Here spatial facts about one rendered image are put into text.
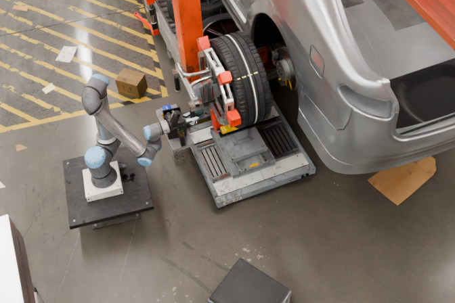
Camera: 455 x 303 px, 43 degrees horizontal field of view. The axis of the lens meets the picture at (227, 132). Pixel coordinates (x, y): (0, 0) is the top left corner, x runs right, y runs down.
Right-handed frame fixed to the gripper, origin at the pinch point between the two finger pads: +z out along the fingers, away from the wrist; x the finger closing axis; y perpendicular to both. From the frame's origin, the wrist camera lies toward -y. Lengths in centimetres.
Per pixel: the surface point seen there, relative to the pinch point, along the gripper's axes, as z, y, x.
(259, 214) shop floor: 29, 83, 44
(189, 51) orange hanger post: 15, -5, -56
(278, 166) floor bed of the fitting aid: 59, 75, 13
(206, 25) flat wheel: 50, 33, -121
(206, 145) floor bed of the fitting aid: 14, 76, -29
